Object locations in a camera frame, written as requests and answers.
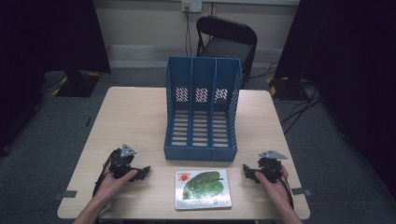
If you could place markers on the blue plastic file rack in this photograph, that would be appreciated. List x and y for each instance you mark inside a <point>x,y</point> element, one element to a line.
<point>200,154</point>

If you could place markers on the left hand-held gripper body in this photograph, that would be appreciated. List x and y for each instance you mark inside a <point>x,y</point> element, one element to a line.
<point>120,165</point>

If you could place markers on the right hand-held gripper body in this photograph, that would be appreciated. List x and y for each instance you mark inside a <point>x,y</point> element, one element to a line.
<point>270,168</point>

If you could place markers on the black yellow striped stand base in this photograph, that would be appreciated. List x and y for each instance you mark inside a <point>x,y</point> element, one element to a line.
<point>285,88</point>

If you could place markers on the dark curtain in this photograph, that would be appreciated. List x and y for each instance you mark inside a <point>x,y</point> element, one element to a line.
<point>37,46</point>
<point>351,62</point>

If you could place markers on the green leaf picture book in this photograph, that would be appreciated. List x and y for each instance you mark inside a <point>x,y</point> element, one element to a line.
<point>204,186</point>

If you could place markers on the black folding chair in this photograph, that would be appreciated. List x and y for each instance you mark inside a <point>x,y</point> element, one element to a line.
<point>229,46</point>

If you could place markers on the white wall socket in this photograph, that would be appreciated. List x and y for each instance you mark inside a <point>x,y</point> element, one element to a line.
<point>192,5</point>

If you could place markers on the grey tape strip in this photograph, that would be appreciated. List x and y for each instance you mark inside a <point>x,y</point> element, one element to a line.
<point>300,191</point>
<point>67,194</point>

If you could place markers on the small black floor object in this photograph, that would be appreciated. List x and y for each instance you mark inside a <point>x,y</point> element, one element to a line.
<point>88,121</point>

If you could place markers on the person's right hand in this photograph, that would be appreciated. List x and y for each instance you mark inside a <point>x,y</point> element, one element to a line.
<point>277,189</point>

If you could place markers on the person's left hand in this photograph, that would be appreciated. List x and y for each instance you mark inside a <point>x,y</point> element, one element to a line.
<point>112,186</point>

